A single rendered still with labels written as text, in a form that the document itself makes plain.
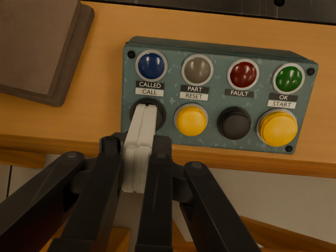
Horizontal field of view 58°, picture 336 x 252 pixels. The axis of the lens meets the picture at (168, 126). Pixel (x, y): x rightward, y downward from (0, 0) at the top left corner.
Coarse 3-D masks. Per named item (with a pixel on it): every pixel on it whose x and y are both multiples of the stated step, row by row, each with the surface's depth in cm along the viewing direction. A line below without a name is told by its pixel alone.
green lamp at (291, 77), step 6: (288, 66) 23; (294, 66) 23; (282, 72) 23; (288, 72) 23; (294, 72) 23; (300, 72) 23; (276, 78) 23; (282, 78) 23; (288, 78) 23; (294, 78) 23; (300, 78) 23; (276, 84) 23; (282, 84) 23; (288, 84) 23; (294, 84) 23; (282, 90) 23; (288, 90) 23
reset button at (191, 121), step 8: (184, 112) 23; (192, 112) 23; (200, 112) 24; (176, 120) 24; (184, 120) 23; (192, 120) 23; (200, 120) 23; (184, 128) 24; (192, 128) 24; (200, 128) 24
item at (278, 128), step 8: (272, 112) 24; (280, 112) 24; (264, 120) 24; (272, 120) 23; (280, 120) 23; (288, 120) 23; (264, 128) 24; (272, 128) 24; (280, 128) 24; (288, 128) 24; (296, 128) 24; (264, 136) 24; (272, 136) 24; (280, 136) 24; (288, 136) 24; (272, 144) 24; (280, 144) 24
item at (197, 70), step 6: (192, 60) 23; (198, 60) 22; (204, 60) 23; (186, 66) 23; (192, 66) 23; (198, 66) 23; (204, 66) 23; (186, 72) 23; (192, 72) 23; (198, 72) 23; (204, 72) 23; (192, 78) 23; (198, 78) 23; (204, 78) 23
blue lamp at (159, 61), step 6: (144, 54) 22; (150, 54) 22; (156, 54) 22; (144, 60) 22; (150, 60) 22; (156, 60) 22; (162, 60) 23; (138, 66) 23; (144, 66) 23; (150, 66) 23; (156, 66) 23; (162, 66) 23; (144, 72) 23; (150, 72) 23; (156, 72) 23; (162, 72) 23; (150, 78) 23
